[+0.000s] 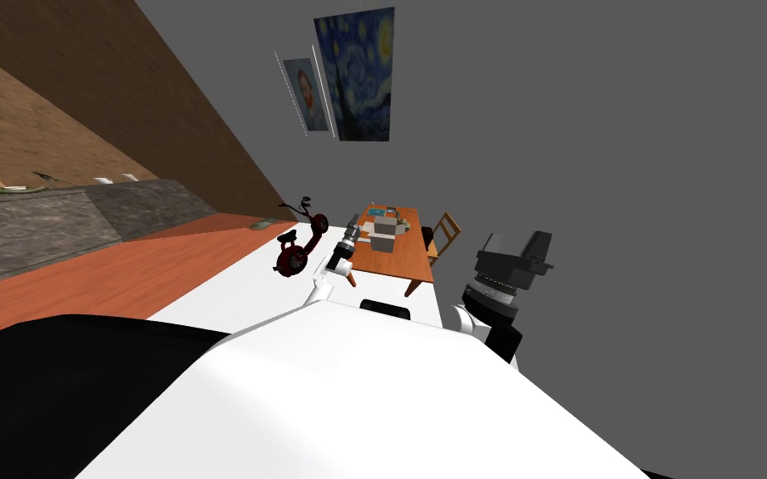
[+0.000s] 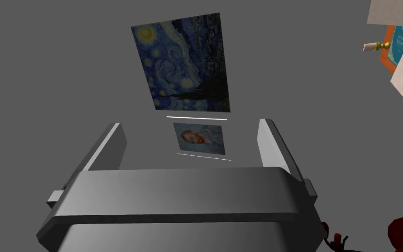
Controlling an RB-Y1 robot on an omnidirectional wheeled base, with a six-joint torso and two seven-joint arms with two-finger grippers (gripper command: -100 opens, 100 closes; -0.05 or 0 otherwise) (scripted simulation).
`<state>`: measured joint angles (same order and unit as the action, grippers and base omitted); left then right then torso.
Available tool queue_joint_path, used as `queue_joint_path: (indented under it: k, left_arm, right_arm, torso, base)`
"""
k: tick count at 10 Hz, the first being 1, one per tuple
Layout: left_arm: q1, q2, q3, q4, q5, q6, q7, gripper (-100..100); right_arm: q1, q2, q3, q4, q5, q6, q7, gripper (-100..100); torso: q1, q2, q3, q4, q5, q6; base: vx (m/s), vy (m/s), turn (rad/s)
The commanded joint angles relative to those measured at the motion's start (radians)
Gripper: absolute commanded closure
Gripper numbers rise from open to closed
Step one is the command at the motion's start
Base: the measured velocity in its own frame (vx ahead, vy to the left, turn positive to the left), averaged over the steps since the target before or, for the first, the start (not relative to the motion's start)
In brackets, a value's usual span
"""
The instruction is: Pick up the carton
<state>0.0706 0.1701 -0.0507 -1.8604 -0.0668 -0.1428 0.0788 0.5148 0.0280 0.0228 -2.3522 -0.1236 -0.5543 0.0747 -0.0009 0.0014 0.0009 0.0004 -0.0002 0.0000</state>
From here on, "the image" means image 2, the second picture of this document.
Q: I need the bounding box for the small portrait painting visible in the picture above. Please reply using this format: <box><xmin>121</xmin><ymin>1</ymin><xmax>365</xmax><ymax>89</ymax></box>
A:
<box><xmin>173</xmin><ymin>122</ymin><xmax>226</xmax><ymax>156</ymax></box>

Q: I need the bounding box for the blue starry night painting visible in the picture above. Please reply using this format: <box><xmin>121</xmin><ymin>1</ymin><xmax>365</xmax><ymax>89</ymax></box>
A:
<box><xmin>130</xmin><ymin>12</ymin><xmax>232</xmax><ymax>113</ymax></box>

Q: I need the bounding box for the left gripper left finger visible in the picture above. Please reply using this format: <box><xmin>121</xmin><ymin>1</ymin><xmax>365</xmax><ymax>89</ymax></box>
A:
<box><xmin>63</xmin><ymin>122</ymin><xmax>128</xmax><ymax>189</ymax></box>

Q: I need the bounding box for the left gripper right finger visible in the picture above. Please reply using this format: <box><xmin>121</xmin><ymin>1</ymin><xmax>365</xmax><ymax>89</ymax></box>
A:
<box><xmin>257</xmin><ymin>119</ymin><xmax>305</xmax><ymax>182</ymax></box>

